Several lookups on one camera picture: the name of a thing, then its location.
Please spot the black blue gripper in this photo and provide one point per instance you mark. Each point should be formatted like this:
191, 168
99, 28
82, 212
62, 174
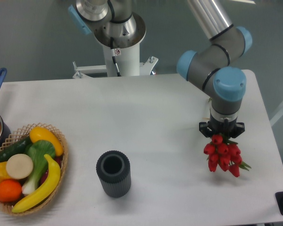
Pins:
229, 128

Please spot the red tulip bouquet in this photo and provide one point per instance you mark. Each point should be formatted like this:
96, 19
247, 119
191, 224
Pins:
226, 154

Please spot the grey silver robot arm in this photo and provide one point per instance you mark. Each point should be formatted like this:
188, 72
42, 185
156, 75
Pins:
120, 31

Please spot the dark grey ribbed vase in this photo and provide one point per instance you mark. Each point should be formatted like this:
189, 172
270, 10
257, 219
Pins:
114, 171

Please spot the red fruit in basket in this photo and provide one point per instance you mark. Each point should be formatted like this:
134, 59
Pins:
45, 175

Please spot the yellow banana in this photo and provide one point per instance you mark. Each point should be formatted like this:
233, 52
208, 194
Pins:
42, 192

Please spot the yellow squash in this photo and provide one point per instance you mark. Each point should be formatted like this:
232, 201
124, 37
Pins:
40, 133

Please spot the green white bok choy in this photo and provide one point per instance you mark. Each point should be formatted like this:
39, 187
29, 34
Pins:
36, 152

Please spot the green cucumber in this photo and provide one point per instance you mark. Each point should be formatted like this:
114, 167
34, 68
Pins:
15, 148

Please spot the beige round disc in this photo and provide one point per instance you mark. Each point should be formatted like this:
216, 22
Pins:
19, 166

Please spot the woven wicker basket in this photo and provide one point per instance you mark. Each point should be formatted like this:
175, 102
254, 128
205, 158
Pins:
20, 134

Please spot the orange fruit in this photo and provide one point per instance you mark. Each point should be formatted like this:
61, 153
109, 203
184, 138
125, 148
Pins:
10, 190

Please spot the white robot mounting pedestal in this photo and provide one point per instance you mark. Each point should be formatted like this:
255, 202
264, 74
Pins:
119, 62

